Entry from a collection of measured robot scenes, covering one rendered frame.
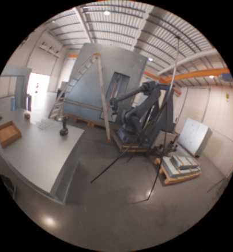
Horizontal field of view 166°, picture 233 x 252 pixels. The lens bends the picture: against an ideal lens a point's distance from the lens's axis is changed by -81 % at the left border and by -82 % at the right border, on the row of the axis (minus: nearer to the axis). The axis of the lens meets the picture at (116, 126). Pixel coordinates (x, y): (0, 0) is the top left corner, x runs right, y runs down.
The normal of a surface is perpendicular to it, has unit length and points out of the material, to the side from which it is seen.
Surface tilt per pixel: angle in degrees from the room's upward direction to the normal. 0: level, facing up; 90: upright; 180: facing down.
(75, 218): 0
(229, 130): 90
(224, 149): 90
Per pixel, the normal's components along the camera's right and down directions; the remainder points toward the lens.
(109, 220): 0.31, -0.90
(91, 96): 0.02, 0.34
